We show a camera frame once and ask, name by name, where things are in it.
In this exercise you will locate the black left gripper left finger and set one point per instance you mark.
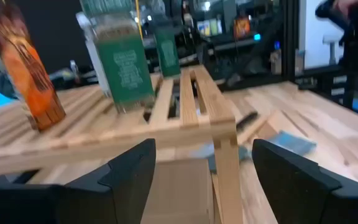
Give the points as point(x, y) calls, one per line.
point(73, 202)

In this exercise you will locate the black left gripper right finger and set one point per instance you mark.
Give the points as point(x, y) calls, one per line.
point(309, 199)

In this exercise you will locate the green-lid spice jar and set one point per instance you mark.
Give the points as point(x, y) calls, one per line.
point(126, 71)

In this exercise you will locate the small black box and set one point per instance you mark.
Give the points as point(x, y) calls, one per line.
point(168, 53)

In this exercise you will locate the wooden slatted shelf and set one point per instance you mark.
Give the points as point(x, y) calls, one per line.
point(188, 102)

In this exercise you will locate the blue foil packet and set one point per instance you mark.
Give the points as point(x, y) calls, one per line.
point(294, 144)

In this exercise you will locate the person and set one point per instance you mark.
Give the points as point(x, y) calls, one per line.
point(356, 37)

